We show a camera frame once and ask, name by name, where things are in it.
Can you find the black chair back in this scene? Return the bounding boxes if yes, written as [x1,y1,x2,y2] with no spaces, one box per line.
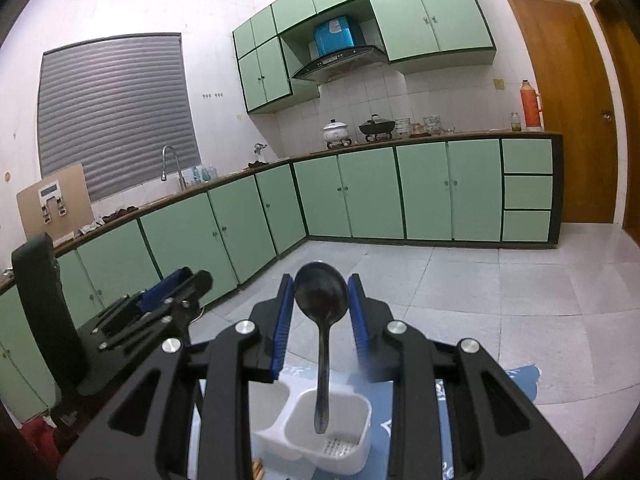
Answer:
[12,233,89,427]

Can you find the black range hood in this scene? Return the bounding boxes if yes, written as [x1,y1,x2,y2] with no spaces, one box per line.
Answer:
[293,46,388,84]

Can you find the short plain wooden chopstick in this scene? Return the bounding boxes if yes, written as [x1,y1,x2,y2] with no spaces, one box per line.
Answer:
[252,460,265,480]

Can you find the grey window blind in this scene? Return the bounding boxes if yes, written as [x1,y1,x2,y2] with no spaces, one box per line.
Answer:
[37,32,202,202]

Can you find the brown cardboard board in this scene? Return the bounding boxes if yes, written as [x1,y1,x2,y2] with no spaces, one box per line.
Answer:
[16,164,94,242]

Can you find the green upper kitchen cabinets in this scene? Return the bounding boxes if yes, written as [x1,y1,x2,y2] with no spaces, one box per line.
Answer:
[233,0,496,114]

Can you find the blue box on hood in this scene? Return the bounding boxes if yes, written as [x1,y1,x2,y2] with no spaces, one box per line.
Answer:
[314,15,364,56]

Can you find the brown wooden door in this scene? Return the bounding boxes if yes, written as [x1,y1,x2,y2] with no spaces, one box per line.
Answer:
[508,0,639,240]

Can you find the white pot with lid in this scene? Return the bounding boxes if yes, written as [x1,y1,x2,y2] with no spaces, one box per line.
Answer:
[322,118,352,150]

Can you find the dark blue placemat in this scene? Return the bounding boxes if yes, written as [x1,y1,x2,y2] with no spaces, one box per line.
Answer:
[358,364,540,479]

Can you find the light blue placemat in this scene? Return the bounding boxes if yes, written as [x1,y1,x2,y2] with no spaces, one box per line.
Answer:
[186,364,321,480]

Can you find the metal spoon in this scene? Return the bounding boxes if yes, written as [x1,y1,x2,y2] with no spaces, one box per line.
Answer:
[294,261,348,434]

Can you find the black wok on stove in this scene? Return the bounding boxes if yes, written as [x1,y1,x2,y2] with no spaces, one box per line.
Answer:
[359,114,395,142]

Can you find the green kitchen cabinets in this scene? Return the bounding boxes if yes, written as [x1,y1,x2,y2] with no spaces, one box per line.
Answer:
[1,132,564,420]
[233,0,496,114]

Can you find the chrome sink faucet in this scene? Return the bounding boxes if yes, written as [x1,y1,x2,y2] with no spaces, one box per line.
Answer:
[159,144,188,191]

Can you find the green lower kitchen cabinets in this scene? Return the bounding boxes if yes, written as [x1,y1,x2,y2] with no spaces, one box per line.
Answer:
[1,132,564,420]

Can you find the orange thermos flask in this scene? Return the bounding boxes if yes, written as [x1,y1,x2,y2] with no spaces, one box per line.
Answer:
[520,79,542,130]

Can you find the white plastic utensil holder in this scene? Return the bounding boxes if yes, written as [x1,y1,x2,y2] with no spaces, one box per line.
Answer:
[248,375,372,474]

